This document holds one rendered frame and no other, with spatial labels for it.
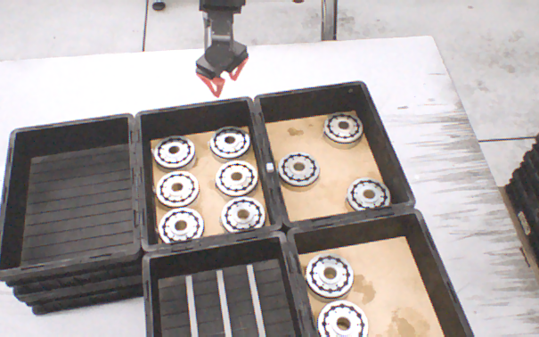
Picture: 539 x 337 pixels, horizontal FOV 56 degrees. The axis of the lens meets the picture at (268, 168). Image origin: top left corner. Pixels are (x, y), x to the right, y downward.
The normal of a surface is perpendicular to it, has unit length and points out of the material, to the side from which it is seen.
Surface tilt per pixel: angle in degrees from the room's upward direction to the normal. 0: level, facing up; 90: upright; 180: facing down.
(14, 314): 0
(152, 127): 90
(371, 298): 0
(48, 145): 90
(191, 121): 90
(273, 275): 0
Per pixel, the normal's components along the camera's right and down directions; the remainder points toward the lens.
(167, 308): 0.00, -0.59
